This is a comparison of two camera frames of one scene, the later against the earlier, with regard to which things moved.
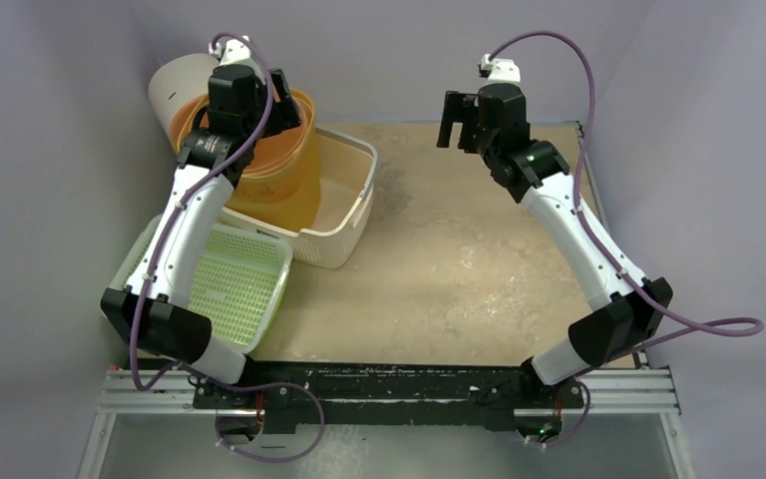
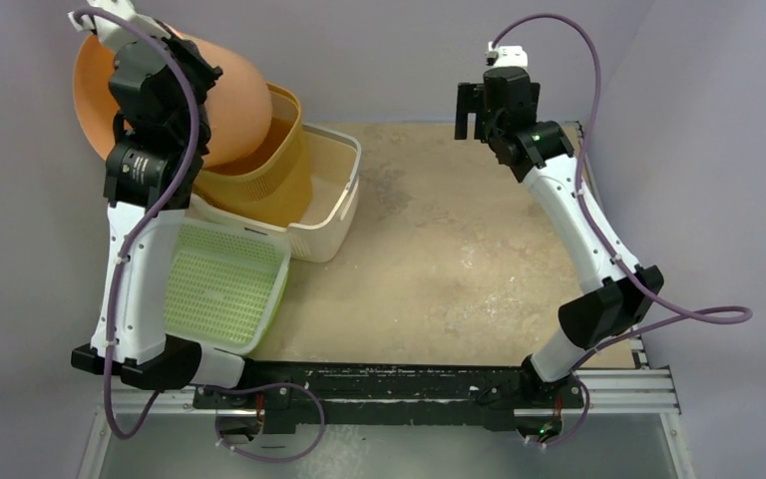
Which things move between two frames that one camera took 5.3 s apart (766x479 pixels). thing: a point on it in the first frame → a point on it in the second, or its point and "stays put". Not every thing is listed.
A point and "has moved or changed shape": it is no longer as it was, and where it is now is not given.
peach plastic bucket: [185, 114] has moved or changed shape
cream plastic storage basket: [347, 170] has moved or changed shape
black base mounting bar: [316, 394] stays put
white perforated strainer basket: [238, 284] stays put
